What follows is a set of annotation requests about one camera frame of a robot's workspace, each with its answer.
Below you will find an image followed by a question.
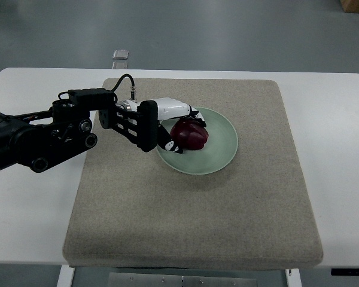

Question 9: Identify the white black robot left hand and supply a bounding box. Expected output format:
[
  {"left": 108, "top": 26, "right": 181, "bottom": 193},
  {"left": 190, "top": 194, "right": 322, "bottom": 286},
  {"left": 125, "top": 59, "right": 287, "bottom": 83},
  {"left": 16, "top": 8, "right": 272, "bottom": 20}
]
[{"left": 128, "top": 97, "right": 208, "bottom": 154}]

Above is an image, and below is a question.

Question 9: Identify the white right table leg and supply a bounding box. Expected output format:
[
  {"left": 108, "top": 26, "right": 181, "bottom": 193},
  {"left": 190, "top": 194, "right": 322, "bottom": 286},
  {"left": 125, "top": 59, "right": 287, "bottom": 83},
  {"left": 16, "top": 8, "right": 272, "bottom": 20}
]
[{"left": 285, "top": 268, "right": 302, "bottom": 287}]

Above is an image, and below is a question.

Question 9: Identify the white left table leg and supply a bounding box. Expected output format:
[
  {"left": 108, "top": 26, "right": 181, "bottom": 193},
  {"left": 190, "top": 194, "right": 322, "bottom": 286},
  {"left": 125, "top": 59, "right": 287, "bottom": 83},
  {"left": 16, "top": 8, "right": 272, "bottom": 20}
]
[{"left": 56, "top": 265, "right": 75, "bottom": 287}]

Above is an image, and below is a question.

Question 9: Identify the dark red apple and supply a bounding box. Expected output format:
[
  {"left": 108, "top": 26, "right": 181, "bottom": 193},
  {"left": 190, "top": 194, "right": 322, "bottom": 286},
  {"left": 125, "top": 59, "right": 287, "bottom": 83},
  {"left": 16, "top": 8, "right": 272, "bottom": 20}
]
[{"left": 170, "top": 118, "right": 209, "bottom": 150}]

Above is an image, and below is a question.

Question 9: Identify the lower metal floor plate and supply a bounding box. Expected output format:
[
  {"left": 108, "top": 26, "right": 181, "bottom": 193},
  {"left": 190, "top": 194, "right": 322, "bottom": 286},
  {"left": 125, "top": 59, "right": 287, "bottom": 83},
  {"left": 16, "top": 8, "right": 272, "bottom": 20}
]
[{"left": 112, "top": 61, "right": 128, "bottom": 69}]

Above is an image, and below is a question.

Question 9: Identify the white table leg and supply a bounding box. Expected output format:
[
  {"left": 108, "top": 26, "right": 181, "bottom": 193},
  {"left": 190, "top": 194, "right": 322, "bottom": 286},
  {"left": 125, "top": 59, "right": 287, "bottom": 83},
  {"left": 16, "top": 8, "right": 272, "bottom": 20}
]
[
  {"left": 56, "top": 265, "right": 75, "bottom": 287},
  {"left": 285, "top": 268, "right": 302, "bottom": 287}
]

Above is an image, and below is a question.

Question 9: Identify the grey metal base plate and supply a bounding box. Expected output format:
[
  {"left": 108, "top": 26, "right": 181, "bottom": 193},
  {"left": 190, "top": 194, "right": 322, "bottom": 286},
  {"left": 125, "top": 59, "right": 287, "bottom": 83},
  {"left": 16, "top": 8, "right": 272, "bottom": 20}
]
[{"left": 108, "top": 273, "right": 258, "bottom": 287}]

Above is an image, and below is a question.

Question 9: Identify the beige fabric mat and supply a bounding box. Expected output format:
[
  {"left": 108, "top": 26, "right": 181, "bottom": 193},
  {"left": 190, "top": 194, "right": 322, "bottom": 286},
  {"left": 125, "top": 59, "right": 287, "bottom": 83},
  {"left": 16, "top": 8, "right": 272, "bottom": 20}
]
[{"left": 63, "top": 78, "right": 323, "bottom": 270}]

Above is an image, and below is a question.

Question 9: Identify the cardboard box corner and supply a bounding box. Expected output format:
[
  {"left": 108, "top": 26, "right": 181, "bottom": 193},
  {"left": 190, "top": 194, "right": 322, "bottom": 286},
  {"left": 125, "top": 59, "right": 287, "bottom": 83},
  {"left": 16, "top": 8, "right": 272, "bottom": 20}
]
[{"left": 340, "top": 0, "right": 359, "bottom": 13}]

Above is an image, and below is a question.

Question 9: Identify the black table control panel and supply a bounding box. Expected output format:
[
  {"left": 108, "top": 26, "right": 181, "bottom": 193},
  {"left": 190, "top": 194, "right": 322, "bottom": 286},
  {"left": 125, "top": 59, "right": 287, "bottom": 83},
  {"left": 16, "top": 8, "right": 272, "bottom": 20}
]
[{"left": 330, "top": 268, "right": 359, "bottom": 277}]

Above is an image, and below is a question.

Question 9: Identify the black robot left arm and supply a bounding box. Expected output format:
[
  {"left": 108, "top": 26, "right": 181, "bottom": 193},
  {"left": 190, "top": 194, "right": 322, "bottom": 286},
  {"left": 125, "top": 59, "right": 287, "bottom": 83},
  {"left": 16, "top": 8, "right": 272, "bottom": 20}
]
[{"left": 0, "top": 88, "right": 158, "bottom": 173}]

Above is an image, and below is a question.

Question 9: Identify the pale green round plate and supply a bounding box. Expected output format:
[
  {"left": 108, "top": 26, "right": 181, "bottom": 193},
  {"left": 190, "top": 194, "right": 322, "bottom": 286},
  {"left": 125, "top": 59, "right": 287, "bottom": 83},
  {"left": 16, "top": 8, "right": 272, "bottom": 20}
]
[{"left": 157, "top": 107, "right": 238, "bottom": 175}]

